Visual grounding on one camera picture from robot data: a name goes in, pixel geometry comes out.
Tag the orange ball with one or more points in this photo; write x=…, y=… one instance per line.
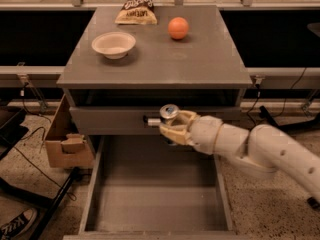
x=178, y=28

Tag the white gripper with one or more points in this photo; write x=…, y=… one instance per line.
x=205, y=134

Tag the white paper bowl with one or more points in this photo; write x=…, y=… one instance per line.
x=113, y=45

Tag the red bull can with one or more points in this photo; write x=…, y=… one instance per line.
x=168, y=113

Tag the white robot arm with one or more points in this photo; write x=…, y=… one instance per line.
x=259, y=152

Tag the cardboard box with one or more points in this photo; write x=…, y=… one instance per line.
x=65, y=146

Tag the brown chip bag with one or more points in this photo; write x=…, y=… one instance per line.
x=139, y=12

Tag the black and white drawer handle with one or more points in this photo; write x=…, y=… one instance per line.
x=151, y=121

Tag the open grey middle drawer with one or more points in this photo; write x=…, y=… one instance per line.
x=142, y=188

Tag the grey drawer cabinet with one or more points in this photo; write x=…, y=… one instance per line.
x=202, y=72

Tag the black floor stand leg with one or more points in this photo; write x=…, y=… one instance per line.
x=310, y=125

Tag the black stand bar left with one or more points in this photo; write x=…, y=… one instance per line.
x=63, y=191

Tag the black and white sneaker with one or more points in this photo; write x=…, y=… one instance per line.
x=18, y=225

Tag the closed grey upper drawer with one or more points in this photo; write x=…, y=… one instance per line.
x=115, y=120

